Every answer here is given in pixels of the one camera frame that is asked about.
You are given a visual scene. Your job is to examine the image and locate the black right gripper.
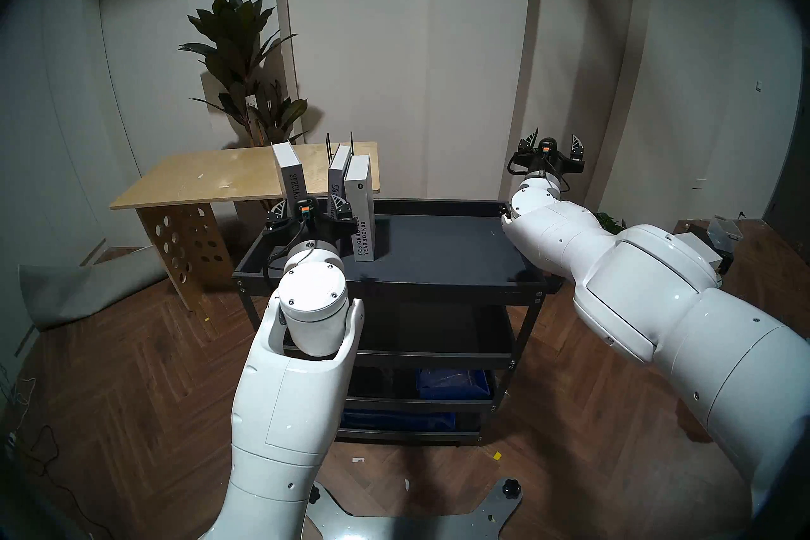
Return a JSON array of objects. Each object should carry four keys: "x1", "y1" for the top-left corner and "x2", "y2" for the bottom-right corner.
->
[{"x1": 509, "y1": 128, "x2": 587, "y2": 176}]

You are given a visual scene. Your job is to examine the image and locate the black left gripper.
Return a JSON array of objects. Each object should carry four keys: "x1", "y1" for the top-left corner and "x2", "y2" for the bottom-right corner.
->
[{"x1": 264, "y1": 195, "x2": 359, "y2": 243}]

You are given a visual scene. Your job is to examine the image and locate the tall grey Special Issue book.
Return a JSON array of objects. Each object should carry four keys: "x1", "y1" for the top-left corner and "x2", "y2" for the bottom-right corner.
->
[{"x1": 271, "y1": 141, "x2": 309, "y2": 212}]

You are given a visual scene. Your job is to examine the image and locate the grey Discontent book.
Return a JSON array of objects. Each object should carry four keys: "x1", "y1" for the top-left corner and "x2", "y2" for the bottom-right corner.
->
[{"x1": 328, "y1": 145, "x2": 352, "y2": 212}]

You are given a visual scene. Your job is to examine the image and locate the grey Designhotels Yearbook book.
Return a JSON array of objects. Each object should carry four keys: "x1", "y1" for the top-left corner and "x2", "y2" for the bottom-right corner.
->
[{"x1": 344, "y1": 155, "x2": 376, "y2": 262}]

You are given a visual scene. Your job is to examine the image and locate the light wooden table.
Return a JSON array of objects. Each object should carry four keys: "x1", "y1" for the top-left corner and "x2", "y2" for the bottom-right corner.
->
[{"x1": 109, "y1": 141, "x2": 381, "y2": 313}]

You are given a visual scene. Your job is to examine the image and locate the black metal utility cart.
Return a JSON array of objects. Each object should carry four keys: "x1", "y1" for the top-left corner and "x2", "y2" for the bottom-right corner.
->
[{"x1": 232, "y1": 197, "x2": 564, "y2": 444}]

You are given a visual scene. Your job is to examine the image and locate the large dark leafy plant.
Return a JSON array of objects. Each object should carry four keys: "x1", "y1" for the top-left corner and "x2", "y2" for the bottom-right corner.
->
[{"x1": 178, "y1": 0, "x2": 309, "y2": 148}]

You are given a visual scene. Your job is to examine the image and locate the white cardboard box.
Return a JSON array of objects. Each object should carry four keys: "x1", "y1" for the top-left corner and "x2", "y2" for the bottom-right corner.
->
[{"x1": 674, "y1": 232, "x2": 723, "y2": 274}]

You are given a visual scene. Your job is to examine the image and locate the clear plastic container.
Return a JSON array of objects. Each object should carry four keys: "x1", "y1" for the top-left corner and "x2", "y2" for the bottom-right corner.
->
[{"x1": 706, "y1": 215, "x2": 745, "y2": 248}]

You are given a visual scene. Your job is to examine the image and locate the black storage box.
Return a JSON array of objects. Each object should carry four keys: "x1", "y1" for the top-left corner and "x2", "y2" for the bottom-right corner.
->
[{"x1": 688, "y1": 222, "x2": 735, "y2": 275}]

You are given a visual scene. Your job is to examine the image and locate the small blue plastic bin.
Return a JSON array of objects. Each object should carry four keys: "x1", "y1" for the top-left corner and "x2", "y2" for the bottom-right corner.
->
[{"x1": 416, "y1": 369, "x2": 493, "y2": 401}]

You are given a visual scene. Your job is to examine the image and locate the wide blue plastic bin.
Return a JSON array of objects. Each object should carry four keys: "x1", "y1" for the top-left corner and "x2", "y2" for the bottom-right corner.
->
[{"x1": 342, "y1": 408, "x2": 456, "y2": 433}]

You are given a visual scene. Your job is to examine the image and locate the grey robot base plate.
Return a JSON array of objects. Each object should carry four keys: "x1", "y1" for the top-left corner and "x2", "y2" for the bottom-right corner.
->
[{"x1": 304, "y1": 477, "x2": 523, "y2": 540}]

